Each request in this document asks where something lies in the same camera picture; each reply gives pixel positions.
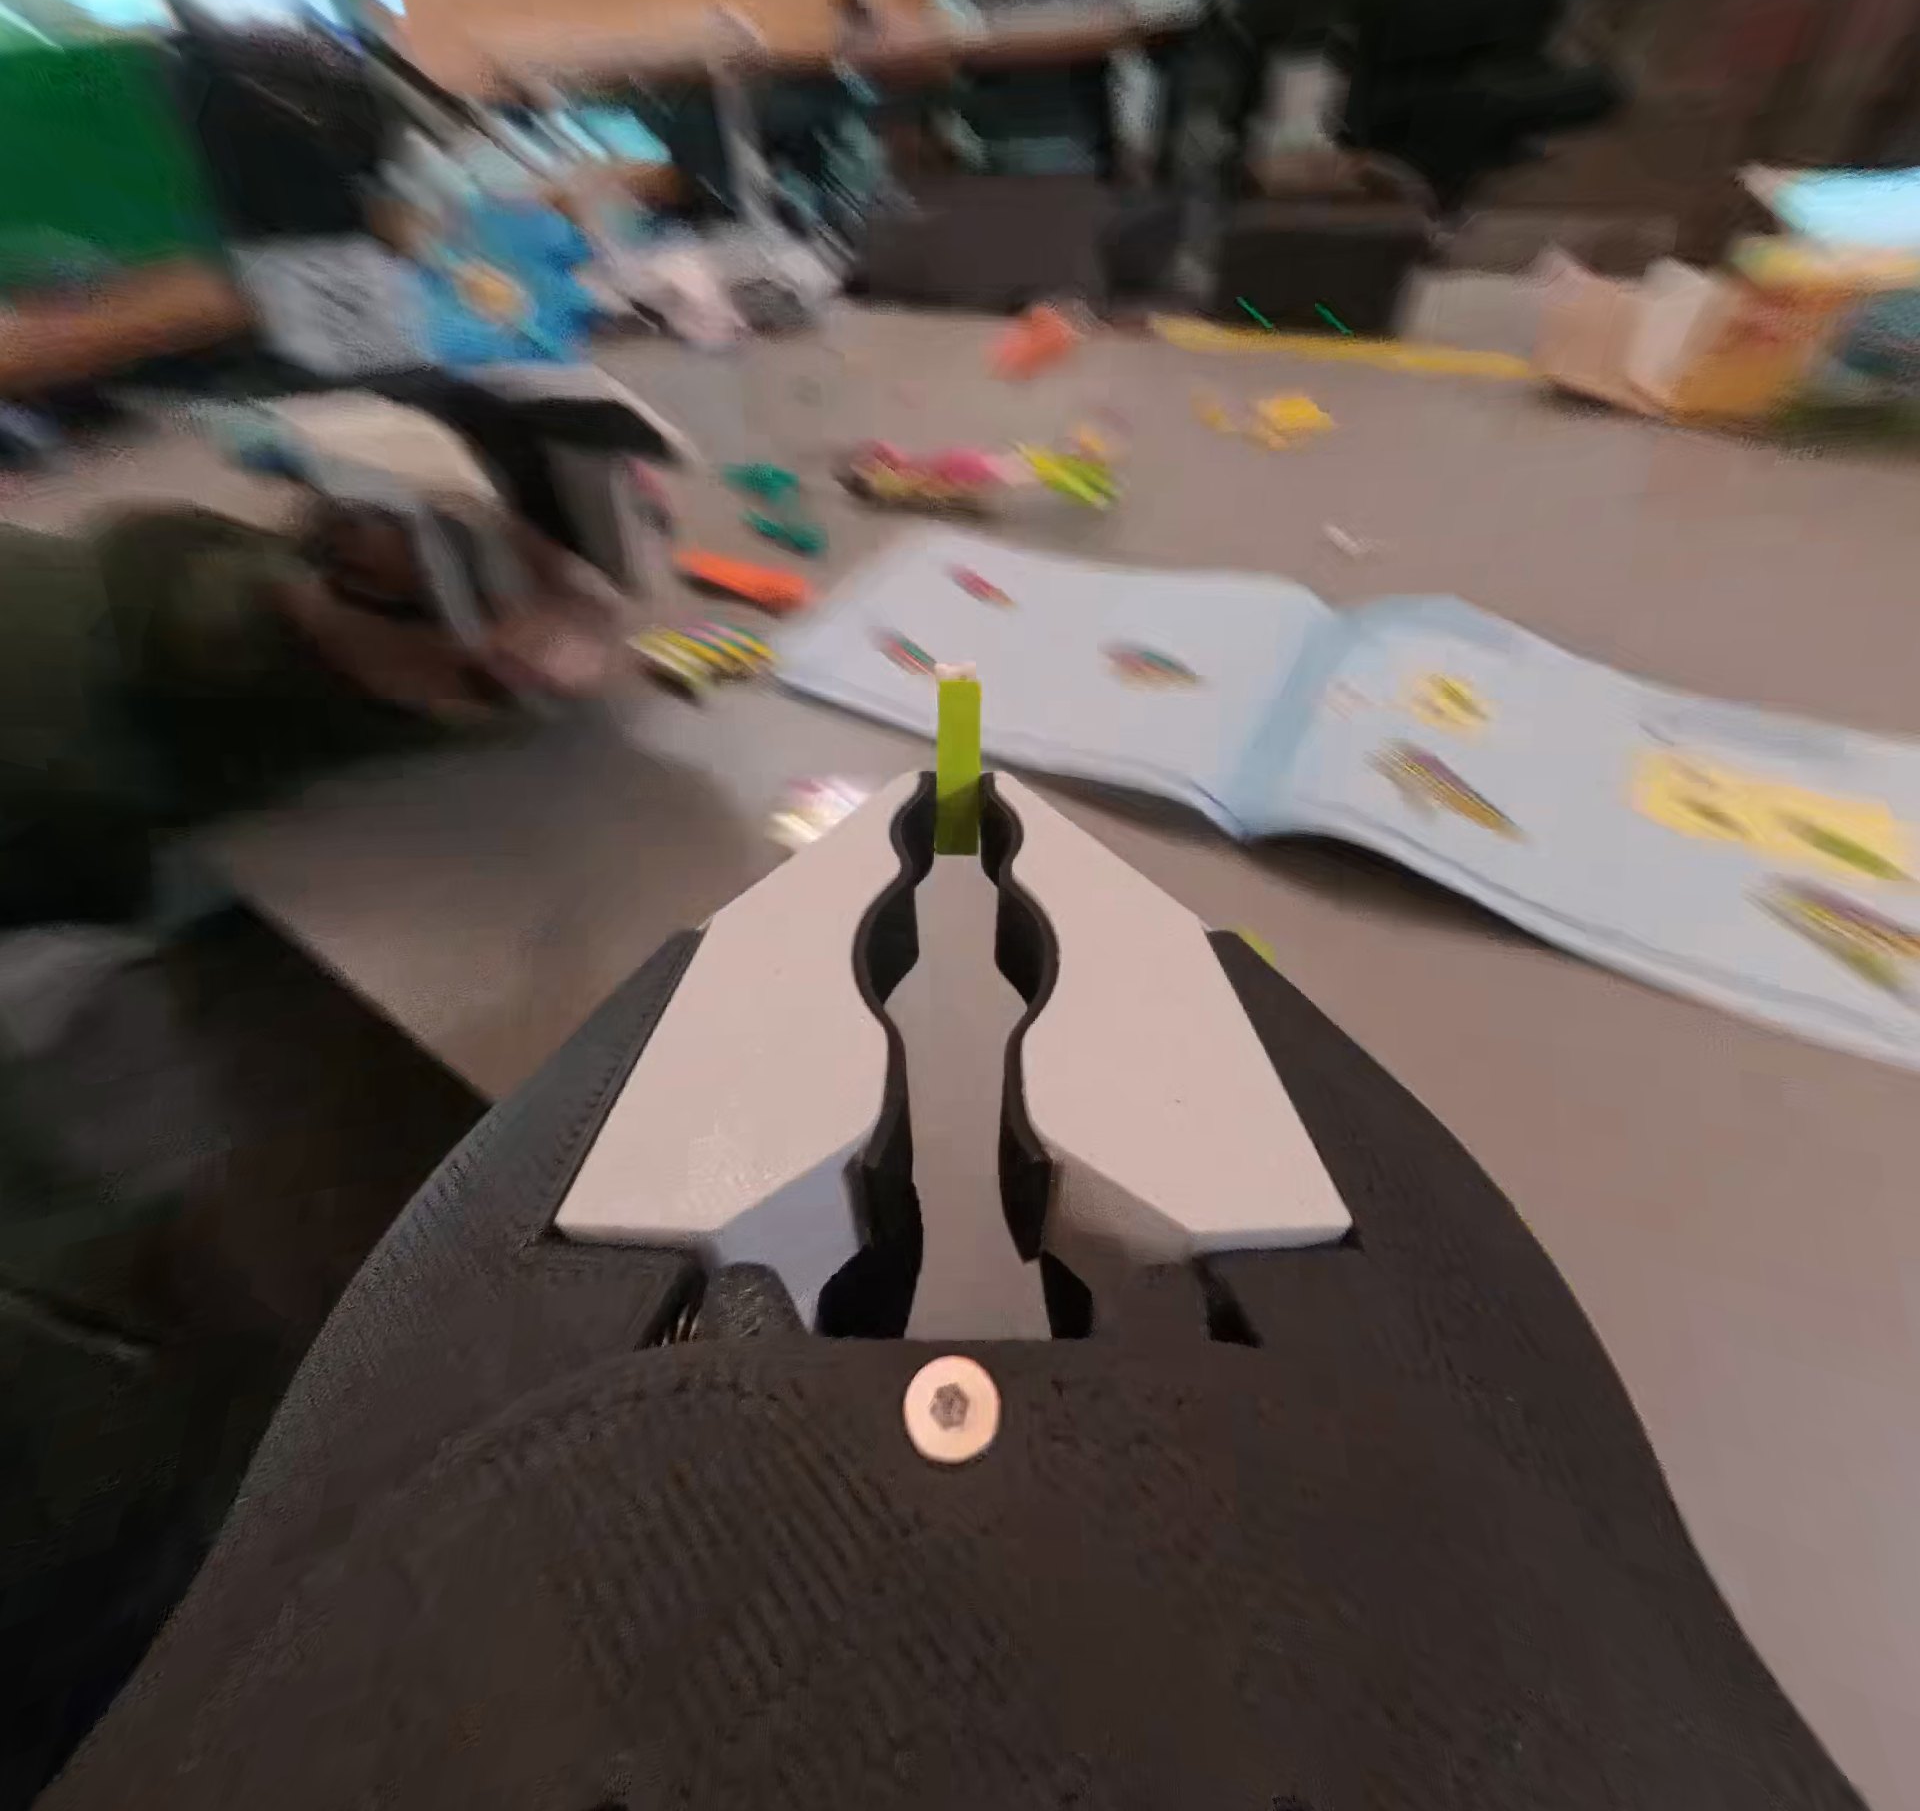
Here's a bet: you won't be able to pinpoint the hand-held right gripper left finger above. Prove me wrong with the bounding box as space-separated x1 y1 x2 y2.
550 768 941 1340

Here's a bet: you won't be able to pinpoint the person's left forearm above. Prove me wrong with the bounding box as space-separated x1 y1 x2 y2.
0 503 393 852

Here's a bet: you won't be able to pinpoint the striped lego wing white bricks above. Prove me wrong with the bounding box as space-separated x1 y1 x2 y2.
766 772 874 846

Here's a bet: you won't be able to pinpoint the lime lego brick cluster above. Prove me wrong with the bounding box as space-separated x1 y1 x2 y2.
1015 427 1126 510

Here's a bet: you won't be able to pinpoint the orange lego piece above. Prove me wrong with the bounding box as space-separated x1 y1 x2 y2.
671 548 816 616
987 305 1085 383

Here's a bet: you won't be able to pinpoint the blue patterned item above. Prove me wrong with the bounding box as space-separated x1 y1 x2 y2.
381 184 605 364

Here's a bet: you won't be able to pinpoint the colourful lego box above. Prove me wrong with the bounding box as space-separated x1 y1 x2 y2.
1722 165 1920 421

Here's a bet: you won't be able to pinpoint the light blue instruction booklet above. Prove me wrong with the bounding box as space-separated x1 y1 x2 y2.
767 526 1920 1071

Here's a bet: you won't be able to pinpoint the pale cardboard box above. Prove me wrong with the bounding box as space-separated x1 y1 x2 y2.
1392 247 1729 421

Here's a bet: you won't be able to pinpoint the lime lego tile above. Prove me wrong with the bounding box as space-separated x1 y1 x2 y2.
930 678 987 857

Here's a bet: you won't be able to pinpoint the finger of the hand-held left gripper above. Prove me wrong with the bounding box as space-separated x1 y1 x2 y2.
528 446 647 598

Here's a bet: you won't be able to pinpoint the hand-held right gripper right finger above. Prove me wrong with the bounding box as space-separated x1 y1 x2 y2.
978 769 1354 1335

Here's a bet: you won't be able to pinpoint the yellow strip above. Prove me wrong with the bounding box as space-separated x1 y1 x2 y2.
1152 315 1535 383

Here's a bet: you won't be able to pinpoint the yellow lego brick cluster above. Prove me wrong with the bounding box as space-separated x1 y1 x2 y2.
1197 390 1340 454

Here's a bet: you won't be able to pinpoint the pink lego bird body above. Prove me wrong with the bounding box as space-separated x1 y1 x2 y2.
834 439 1011 517

